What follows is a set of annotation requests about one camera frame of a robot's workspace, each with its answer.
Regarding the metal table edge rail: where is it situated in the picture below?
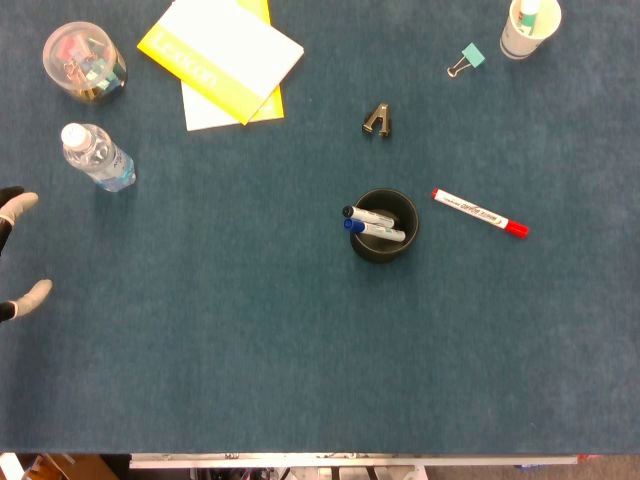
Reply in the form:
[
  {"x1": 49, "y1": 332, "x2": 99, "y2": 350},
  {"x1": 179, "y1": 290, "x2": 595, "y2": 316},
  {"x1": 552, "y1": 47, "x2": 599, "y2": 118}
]
[{"x1": 128, "y1": 452, "x2": 580, "y2": 471}]

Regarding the white notebook with yellow edge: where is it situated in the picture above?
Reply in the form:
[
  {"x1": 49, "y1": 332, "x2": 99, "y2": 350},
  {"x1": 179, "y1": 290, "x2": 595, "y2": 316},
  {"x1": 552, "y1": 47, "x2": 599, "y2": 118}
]
[{"x1": 180, "y1": 0, "x2": 286, "y2": 133}]

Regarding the blue-capped whiteboard marker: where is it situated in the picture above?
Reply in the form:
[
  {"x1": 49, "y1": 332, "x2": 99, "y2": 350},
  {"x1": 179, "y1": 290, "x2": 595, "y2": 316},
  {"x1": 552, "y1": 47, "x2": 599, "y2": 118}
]
[{"x1": 342, "y1": 218, "x2": 407, "y2": 243}]

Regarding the red-capped whiteboard marker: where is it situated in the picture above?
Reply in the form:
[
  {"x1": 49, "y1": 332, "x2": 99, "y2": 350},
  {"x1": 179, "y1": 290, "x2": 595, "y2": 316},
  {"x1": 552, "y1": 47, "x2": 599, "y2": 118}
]
[{"x1": 431, "y1": 187, "x2": 530, "y2": 240}]

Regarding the black mesh pen holder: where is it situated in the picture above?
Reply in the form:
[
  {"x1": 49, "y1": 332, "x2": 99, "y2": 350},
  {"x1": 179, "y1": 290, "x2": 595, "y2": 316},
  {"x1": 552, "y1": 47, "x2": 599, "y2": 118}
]
[{"x1": 348, "y1": 187, "x2": 421, "y2": 264}]

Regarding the blue felt table mat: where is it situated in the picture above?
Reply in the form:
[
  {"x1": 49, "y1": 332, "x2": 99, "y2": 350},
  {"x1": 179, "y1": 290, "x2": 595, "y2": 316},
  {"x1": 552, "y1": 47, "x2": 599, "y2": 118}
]
[{"x1": 0, "y1": 0, "x2": 640, "y2": 456}]

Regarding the black-capped whiteboard marker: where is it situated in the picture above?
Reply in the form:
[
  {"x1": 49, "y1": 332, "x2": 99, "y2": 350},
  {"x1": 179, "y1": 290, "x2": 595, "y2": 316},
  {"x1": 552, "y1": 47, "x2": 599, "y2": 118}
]
[{"x1": 341, "y1": 204, "x2": 395, "y2": 226}]

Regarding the clear jar of binder clips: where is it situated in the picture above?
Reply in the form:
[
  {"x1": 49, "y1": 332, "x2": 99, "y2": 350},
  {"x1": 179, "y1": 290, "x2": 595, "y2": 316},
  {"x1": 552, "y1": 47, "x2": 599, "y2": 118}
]
[{"x1": 41, "y1": 20, "x2": 128, "y2": 106}]

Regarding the clear plastic water bottle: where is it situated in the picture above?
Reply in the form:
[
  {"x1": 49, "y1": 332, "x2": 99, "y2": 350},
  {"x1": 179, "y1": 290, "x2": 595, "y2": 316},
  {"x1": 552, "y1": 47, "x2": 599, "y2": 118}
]
[{"x1": 60, "y1": 122, "x2": 137, "y2": 194}]

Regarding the white paper cup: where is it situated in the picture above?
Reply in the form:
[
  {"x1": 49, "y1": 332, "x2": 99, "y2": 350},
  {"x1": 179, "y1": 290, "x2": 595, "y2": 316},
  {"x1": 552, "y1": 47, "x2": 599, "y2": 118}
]
[{"x1": 499, "y1": 0, "x2": 563, "y2": 62}]

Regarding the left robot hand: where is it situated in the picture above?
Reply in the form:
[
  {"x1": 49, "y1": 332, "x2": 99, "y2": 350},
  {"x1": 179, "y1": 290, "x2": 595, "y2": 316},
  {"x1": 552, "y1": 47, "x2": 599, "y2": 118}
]
[{"x1": 0, "y1": 185, "x2": 54, "y2": 324}]

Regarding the yellow and white notebook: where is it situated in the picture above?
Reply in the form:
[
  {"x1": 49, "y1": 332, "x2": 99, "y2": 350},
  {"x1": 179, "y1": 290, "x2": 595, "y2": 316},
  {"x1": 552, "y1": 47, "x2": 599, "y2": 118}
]
[{"x1": 136, "y1": 0, "x2": 305, "y2": 126}]

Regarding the brown cardboard box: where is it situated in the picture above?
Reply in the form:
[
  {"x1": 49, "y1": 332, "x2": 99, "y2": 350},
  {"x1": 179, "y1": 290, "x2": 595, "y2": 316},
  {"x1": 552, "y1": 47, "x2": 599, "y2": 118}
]
[{"x1": 19, "y1": 453, "x2": 120, "y2": 480}]

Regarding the white glue stick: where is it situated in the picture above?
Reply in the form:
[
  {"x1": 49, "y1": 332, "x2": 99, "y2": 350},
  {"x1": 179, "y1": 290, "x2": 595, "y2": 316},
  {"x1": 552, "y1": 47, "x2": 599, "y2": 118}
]
[{"x1": 517, "y1": 0, "x2": 542, "y2": 36}]

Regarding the dark metal staple remover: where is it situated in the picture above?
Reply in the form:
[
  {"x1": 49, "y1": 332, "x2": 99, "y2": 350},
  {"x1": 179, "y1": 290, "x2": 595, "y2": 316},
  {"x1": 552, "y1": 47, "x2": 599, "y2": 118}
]
[{"x1": 361, "y1": 102, "x2": 394, "y2": 138}]

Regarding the teal binder clip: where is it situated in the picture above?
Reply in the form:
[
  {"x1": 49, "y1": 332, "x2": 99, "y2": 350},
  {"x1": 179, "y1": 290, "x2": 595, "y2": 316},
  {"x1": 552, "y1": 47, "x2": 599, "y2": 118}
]
[{"x1": 446, "y1": 42, "x2": 488, "y2": 78}]

